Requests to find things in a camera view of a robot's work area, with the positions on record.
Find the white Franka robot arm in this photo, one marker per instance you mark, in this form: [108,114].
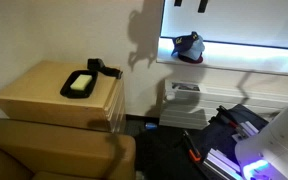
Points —
[277,143]

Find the light wooden nightstand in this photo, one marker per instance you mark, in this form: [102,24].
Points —
[34,90]

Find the navy baseball cap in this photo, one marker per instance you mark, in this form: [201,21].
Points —
[180,42]

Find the white roller blind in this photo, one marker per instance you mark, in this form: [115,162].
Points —
[244,20]

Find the maroon cap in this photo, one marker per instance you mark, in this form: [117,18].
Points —
[190,61]

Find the white window sill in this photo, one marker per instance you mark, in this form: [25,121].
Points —
[247,60]

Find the black and red marker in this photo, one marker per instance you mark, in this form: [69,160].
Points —
[230,120]

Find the yellow sponge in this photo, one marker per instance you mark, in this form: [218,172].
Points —
[81,82]

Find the small blue floor object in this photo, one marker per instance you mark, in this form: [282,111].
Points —
[151,126]

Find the black plastic tray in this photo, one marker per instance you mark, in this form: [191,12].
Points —
[67,90]

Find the aluminium profile rails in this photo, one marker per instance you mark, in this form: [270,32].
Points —
[220,163]

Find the tan upholstered armchair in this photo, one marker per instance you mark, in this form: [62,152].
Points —
[57,146]

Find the white wall heater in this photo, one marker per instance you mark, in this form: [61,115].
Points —
[190,108]

